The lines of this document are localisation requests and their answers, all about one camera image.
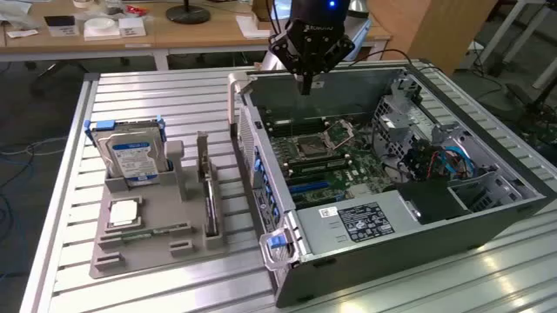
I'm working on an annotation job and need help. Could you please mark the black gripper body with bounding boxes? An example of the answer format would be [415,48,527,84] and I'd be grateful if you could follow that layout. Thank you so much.
[285,0,352,76]

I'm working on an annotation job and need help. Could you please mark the green graphics card metal bracket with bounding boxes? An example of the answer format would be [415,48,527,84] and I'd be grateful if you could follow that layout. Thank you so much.
[196,130,220,238]

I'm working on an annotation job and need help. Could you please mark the flat white box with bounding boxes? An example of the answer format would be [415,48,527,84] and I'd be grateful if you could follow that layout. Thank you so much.
[237,14,274,40]

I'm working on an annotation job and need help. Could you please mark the wooden desk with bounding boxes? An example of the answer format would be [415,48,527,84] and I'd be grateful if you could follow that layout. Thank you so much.
[0,0,393,63]

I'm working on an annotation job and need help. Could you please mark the wooden cabinet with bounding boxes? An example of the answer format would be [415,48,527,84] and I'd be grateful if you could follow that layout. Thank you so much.
[368,0,502,76]

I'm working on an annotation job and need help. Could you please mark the metal socket cover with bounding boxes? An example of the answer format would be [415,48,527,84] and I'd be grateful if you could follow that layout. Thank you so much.
[321,117,355,148]

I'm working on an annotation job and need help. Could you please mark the black round lamp base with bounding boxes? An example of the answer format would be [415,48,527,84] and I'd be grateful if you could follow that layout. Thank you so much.
[165,0,213,25]

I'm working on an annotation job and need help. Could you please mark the perforated metal drive cage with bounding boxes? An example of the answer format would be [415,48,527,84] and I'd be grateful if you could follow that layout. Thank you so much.
[372,94,441,164]

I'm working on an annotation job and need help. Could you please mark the metal CPU socket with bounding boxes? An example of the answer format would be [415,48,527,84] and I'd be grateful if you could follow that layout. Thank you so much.
[294,134,337,161]

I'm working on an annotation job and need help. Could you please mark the RAM stick with white labels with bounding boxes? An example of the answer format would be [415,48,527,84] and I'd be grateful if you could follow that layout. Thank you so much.
[285,156,353,174]

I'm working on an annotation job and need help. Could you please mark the plain white box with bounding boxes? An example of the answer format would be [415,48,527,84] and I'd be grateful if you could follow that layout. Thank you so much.
[118,17,146,38]

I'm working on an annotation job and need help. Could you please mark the green motherboard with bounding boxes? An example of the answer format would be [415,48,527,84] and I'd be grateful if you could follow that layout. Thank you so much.
[260,107,404,211]

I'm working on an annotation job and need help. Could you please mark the blue expansion slot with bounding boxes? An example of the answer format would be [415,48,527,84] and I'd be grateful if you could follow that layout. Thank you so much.
[289,180,332,194]

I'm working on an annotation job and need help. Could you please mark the white box with tape roll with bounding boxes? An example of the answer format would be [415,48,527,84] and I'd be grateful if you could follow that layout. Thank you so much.
[82,18,122,42]

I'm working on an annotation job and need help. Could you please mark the black floor stand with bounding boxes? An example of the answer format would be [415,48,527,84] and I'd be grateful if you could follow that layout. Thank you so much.
[504,83,557,131]

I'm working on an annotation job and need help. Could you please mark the hard disk blue caddy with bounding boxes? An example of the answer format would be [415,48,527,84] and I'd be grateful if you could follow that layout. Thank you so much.
[85,115,170,189]

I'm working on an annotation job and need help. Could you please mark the white box black top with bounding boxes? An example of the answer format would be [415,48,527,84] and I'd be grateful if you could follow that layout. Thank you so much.
[43,15,81,38]

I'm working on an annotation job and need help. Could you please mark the grey power supply unit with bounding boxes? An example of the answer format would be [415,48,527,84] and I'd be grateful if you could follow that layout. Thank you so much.
[285,190,424,258]

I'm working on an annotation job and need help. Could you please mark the metal disk bay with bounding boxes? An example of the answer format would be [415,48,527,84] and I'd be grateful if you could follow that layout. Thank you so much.
[447,169,531,213]

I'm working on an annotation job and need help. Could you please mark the silver CPU chip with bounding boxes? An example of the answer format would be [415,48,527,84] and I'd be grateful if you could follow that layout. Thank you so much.
[109,200,142,228]

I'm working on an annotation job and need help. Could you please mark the clear plastic bag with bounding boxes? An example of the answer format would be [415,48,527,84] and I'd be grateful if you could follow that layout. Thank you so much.
[0,0,45,31]

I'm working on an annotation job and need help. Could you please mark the bare green RAM stick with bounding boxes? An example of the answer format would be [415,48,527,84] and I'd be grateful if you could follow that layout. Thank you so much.
[121,224,174,244]

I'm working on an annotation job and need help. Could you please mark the black open PC case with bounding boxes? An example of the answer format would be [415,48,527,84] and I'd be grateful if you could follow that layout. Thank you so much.
[228,58,557,309]

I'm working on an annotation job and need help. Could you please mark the grey parts rack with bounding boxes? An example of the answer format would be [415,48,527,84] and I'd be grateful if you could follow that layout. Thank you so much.
[89,140,236,280]

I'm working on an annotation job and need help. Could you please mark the long black cable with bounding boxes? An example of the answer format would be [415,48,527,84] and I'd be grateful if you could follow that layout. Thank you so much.
[348,48,441,74]

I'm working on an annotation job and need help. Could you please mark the thin red wire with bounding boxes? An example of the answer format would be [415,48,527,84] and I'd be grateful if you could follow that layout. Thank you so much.
[427,149,439,179]

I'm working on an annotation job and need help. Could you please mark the blue SATA wire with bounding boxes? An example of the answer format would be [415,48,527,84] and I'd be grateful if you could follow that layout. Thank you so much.
[439,145,476,179]

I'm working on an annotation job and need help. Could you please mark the white desk frame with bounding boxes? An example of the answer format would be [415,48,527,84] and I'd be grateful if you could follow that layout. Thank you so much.
[476,0,557,89]

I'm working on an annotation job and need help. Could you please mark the white floor cable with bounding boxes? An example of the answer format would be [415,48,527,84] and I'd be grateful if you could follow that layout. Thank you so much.
[0,138,67,157]

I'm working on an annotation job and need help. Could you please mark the blue floor cable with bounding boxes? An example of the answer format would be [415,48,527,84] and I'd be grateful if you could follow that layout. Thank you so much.
[0,153,37,281]

